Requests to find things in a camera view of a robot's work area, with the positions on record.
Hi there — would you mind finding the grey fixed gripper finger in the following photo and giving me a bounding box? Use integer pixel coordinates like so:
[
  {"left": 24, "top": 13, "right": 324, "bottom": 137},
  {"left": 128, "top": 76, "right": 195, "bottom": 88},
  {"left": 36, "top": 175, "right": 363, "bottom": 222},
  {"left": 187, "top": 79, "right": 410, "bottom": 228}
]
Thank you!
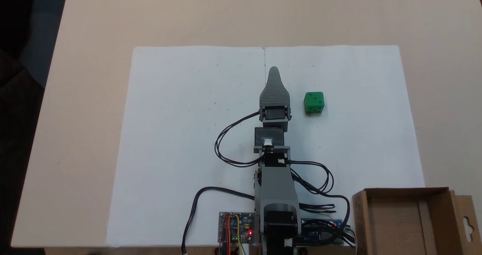
[{"left": 259, "top": 66, "right": 291, "bottom": 108}]

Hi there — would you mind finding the green die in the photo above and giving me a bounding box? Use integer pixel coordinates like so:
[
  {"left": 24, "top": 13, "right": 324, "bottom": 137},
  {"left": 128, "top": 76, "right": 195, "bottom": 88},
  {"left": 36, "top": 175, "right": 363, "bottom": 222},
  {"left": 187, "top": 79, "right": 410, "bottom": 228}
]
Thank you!
[{"left": 304, "top": 92, "right": 325, "bottom": 115}]

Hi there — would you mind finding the white paper sheet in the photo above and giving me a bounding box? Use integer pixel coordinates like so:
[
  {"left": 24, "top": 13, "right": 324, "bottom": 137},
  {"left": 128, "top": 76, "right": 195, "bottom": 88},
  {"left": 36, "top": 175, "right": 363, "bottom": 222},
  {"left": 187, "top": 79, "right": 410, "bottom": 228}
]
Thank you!
[
  {"left": 107, "top": 46, "right": 266, "bottom": 247},
  {"left": 264, "top": 45, "right": 426, "bottom": 246}
]

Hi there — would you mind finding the blue circuit board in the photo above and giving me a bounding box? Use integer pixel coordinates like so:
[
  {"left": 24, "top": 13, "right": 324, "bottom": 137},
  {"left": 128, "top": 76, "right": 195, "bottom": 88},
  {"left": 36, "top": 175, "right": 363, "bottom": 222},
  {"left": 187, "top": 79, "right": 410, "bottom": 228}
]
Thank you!
[{"left": 300, "top": 218, "right": 345, "bottom": 245}]

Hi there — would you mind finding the brown cardboard box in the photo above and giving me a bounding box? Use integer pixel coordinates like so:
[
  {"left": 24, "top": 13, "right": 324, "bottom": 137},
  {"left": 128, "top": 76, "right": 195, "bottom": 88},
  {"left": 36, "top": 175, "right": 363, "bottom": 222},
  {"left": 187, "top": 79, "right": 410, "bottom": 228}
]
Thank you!
[{"left": 352, "top": 187, "right": 482, "bottom": 255}]

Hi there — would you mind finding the black gripper servo cable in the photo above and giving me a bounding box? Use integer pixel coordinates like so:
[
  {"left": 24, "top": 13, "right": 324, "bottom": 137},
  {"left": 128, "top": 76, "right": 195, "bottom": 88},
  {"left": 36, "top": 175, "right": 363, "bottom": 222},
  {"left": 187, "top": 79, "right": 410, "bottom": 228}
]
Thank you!
[{"left": 214, "top": 111, "right": 265, "bottom": 168}]

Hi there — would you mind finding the black power cable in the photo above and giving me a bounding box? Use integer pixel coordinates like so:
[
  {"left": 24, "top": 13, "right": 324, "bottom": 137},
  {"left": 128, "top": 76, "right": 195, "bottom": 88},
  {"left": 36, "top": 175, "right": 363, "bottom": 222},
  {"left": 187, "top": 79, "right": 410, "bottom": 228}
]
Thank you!
[{"left": 182, "top": 186, "right": 257, "bottom": 255}]

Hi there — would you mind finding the circuit board with coloured wires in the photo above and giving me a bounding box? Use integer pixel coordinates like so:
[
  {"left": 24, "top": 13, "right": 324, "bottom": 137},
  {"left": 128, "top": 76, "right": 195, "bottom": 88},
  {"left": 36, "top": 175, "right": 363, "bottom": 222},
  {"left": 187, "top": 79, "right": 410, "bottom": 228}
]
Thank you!
[{"left": 218, "top": 211, "right": 256, "bottom": 255}]

